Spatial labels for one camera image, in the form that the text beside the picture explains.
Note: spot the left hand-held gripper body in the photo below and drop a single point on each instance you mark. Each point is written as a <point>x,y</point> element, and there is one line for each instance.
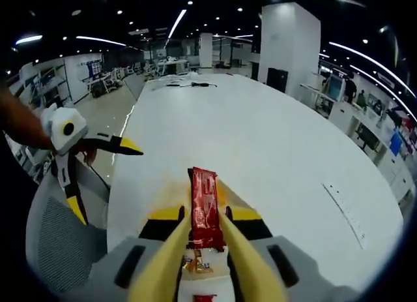
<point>65,129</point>

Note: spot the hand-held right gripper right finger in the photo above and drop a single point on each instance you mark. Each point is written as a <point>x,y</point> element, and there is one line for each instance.
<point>293,263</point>

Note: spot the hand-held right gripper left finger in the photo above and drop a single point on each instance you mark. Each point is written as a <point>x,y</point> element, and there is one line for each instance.
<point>110,269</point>

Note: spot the yellow food tongs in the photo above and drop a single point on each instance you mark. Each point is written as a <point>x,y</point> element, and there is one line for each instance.
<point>153,276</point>

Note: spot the beige hexagonal container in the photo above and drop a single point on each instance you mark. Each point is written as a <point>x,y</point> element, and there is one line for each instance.
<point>202,279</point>

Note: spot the red snack packet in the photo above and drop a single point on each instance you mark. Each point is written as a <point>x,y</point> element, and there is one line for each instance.
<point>203,298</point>

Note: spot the long red snack bar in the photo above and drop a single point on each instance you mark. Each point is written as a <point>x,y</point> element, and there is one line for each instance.
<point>205,210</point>

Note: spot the person's left hand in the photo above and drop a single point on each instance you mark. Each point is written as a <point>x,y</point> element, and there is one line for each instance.
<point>89,157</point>

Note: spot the grey mesh office chair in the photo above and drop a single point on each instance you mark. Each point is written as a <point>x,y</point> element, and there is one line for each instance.
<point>58,236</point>

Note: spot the long white counter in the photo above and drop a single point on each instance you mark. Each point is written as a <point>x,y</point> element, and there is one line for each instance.
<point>345,116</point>

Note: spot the blue box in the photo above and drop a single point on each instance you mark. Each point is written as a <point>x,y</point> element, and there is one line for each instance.
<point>396,144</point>

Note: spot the black square panel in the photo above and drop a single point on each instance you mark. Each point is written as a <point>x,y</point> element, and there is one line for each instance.
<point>277,81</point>

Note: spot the white kiosk blue screen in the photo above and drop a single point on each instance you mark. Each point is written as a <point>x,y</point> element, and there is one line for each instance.
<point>336,86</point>

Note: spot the white square pillar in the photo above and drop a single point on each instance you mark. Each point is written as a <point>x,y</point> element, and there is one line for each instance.
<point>290,44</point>

